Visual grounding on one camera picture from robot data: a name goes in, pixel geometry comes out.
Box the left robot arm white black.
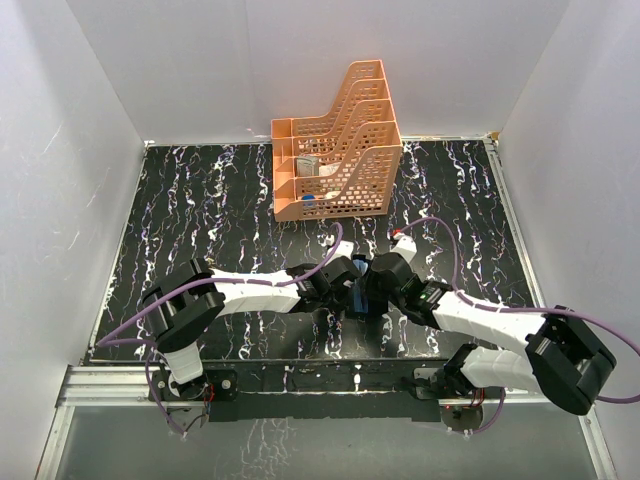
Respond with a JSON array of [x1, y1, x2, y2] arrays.
[[142, 255, 361, 400]]

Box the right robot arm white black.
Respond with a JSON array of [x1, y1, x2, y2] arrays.
[[364, 252, 617, 416]]

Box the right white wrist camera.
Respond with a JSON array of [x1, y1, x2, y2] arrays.
[[390, 230, 417, 264]]

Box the white paper in organizer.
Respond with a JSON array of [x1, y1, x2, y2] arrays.
[[319, 162, 345, 190]]

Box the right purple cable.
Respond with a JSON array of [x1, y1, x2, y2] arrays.
[[392, 217, 640, 404]]

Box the blue sunglasses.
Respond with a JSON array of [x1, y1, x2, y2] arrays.
[[351, 254, 371, 277]]

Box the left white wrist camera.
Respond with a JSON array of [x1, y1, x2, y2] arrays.
[[323, 235, 354, 262]]

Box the orange plastic file organizer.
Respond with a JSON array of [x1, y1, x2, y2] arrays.
[[271, 60, 403, 222]]

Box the black sunglasses case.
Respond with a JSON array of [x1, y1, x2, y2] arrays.
[[346, 254, 389, 321]]

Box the grey packet in organizer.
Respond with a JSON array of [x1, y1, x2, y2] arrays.
[[295, 155, 320, 177]]

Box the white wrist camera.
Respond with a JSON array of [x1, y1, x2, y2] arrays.
[[323, 235, 354, 262], [390, 230, 417, 264]]

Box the aluminium frame rail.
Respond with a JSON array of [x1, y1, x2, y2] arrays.
[[36, 352, 617, 479]]

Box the light blue cleaning cloth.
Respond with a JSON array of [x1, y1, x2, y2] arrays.
[[351, 284, 368, 314]]

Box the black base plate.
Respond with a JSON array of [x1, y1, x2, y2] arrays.
[[149, 359, 500, 423]]

